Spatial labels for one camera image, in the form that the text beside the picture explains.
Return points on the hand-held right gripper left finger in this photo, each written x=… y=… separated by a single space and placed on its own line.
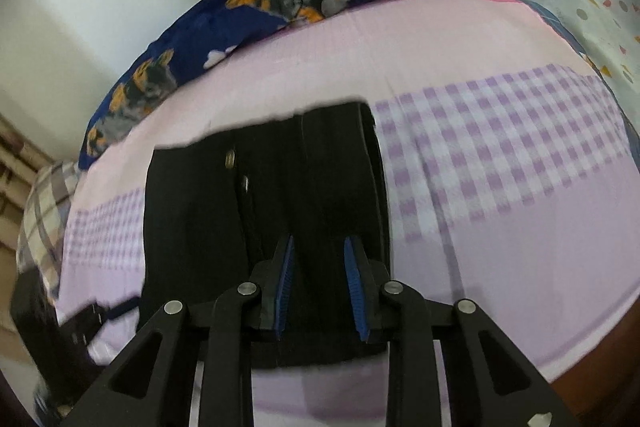
x=285 y=287

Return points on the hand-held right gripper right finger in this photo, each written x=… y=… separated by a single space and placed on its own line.
x=356 y=287

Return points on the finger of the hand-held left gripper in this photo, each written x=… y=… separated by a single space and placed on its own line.
x=102 y=313

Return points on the black pants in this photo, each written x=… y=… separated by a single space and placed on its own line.
x=200 y=232

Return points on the grey brown plaid cloth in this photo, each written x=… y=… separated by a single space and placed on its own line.
x=45 y=217

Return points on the light wooden shelf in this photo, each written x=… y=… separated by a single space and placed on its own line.
x=20 y=187

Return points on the pink purple checked bed sheet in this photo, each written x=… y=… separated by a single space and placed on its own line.
x=500 y=232

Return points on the navy blanket with orange print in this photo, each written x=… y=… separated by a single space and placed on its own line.
x=200 y=32

